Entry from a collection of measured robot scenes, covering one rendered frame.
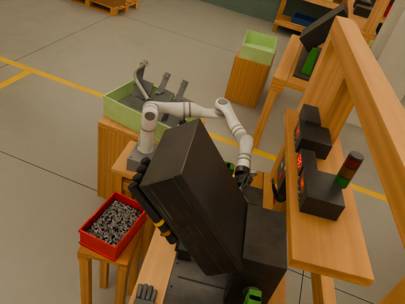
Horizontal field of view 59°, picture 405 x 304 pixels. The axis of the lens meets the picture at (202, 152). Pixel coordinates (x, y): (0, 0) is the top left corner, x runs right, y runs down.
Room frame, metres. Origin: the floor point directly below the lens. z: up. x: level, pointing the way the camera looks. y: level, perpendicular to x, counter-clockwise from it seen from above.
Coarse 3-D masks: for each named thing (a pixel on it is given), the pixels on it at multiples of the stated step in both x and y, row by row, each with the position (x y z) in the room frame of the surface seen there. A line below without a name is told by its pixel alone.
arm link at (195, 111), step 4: (192, 104) 1.78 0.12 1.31; (196, 104) 1.80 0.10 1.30; (192, 108) 1.76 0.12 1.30; (196, 108) 1.77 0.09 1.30; (200, 108) 1.79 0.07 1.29; (204, 108) 1.82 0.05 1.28; (192, 112) 1.75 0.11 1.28; (196, 112) 1.76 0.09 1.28; (200, 112) 1.77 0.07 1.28; (204, 112) 1.79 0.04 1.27; (208, 112) 1.80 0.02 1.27; (212, 112) 1.81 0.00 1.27; (216, 112) 1.79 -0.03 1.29; (220, 112) 1.78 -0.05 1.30; (192, 116) 1.75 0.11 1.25; (196, 116) 1.76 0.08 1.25; (200, 116) 1.76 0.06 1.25; (204, 116) 1.77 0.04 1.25; (208, 116) 1.78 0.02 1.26; (212, 116) 1.79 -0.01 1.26; (216, 116) 1.79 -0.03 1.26; (220, 116) 1.79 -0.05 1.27; (224, 116) 1.79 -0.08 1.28
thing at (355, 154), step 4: (352, 152) 1.01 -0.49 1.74; (356, 152) 1.02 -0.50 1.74; (348, 156) 1.00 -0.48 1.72; (352, 156) 0.99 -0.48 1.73; (356, 156) 1.00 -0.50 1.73; (360, 156) 1.00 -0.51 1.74; (348, 160) 0.99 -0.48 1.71; (352, 160) 0.98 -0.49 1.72; (356, 160) 0.98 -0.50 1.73; (360, 160) 0.98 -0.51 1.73; (348, 164) 0.99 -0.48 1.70; (352, 164) 0.98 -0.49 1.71; (356, 164) 0.98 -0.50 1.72; (360, 164) 0.99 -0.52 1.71; (352, 168) 0.98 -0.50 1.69; (356, 168) 0.98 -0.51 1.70
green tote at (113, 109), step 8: (120, 88) 2.36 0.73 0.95; (128, 88) 2.46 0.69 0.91; (152, 88) 2.51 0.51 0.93; (104, 96) 2.19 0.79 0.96; (112, 96) 2.28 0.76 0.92; (120, 96) 2.37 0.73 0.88; (152, 96) 2.51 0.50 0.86; (104, 104) 2.19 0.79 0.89; (112, 104) 2.16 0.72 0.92; (120, 104) 2.13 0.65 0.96; (104, 112) 2.19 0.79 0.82; (112, 112) 2.16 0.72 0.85; (120, 112) 2.14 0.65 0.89; (128, 112) 2.11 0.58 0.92; (136, 112) 2.08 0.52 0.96; (120, 120) 2.14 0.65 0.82; (128, 120) 2.11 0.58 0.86; (136, 120) 2.08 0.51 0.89; (192, 120) 2.25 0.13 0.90; (136, 128) 2.09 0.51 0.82; (160, 128) 2.02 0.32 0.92; (168, 128) 1.99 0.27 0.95; (160, 136) 2.01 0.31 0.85
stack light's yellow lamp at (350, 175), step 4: (344, 164) 1.00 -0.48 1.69; (344, 168) 0.99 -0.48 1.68; (348, 168) 0.98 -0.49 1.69; (340, 172) 1.00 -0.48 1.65; (344, 172) 0.99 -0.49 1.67; (348, 172) 0.98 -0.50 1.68; (352, 172) 0.98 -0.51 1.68; (344, 176) 0.98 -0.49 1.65; (348, 176) 0.98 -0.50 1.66; (352, 176) 0.98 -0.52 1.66
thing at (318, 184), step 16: (304, 128) 1.30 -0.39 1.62; (320, 128) 1.33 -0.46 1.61; (304, 144) 1.22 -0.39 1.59; (320, 144) 1.22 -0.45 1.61; (304, 176) 0.98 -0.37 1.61; (320, 176) 1.00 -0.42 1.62; (304, 192) 0.91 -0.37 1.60; (320, 192) 0.91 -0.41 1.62; (336, 192) 0.93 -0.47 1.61; (304, 208) 0.88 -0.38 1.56; (320, 208) 0.88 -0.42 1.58; (336, 208) 0.88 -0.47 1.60
